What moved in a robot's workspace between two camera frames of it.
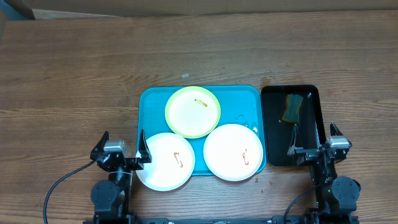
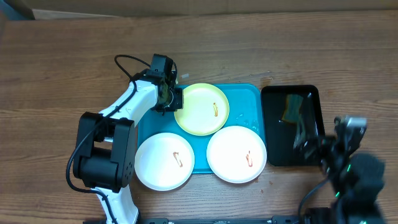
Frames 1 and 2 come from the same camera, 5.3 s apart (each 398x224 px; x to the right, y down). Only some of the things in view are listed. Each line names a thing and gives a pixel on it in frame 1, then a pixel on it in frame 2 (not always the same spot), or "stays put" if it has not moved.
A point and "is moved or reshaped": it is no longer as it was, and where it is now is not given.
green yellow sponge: [292, 108] stays put
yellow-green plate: [193, 112] is moved or reshaped
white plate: [233, 152] stays put
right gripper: [310, 155] -> [319, 146]
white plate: [172, 164] stays put
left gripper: [145, 155] -> [178, 102]
